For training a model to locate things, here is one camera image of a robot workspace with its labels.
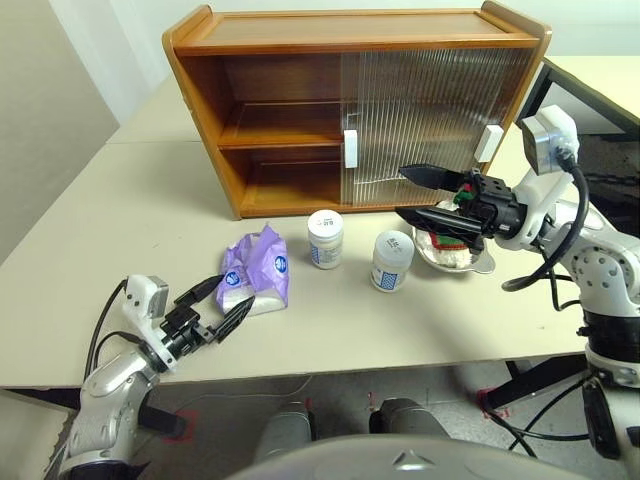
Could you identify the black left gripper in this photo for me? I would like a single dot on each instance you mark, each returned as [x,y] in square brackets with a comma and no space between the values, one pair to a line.
[182,330]

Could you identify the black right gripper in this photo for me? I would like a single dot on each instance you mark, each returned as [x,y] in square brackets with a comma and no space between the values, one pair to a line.
[492,210]

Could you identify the white plush toy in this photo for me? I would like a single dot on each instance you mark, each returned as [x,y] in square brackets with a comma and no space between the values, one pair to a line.
[452,260]

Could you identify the purple tissue pack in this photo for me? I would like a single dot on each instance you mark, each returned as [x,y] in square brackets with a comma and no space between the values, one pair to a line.
[265,265]

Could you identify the silver metal bowl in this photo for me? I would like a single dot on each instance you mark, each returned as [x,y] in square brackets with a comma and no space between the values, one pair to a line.
[482,265]

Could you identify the white plastic bottle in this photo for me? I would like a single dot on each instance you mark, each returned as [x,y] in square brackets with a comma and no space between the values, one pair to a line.
[325,245]
[392,265]

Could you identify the ribbed translucent sliding door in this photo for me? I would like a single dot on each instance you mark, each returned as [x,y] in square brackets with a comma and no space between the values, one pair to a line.
[350,90]
[515,85]

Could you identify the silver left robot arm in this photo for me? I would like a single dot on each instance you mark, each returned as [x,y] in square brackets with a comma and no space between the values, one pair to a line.
[115,385]

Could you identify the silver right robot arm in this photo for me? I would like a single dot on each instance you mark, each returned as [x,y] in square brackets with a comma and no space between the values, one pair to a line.
[605,265]

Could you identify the wooden cabinet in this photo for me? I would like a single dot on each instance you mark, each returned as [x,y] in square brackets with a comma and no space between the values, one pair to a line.
[350,30]

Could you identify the dark grey rounded shape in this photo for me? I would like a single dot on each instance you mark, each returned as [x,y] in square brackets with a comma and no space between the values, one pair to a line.
[285,430]
[405,417]

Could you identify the black table leg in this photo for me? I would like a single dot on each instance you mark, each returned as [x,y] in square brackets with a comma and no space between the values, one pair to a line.
[530,382]

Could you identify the silver robot torso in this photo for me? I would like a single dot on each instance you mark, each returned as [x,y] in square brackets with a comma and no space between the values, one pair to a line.
[410,462]

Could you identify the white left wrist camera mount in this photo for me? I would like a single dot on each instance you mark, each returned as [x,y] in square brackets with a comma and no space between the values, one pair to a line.
[140,292]

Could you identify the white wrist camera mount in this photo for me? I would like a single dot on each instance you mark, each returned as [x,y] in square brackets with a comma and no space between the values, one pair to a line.
[140,292]
[560,125]

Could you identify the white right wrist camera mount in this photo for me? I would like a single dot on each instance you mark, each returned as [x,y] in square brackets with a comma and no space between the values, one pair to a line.
[560,125]

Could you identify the beige table with black frame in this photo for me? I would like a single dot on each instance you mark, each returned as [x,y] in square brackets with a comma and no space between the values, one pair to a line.
[600,75]

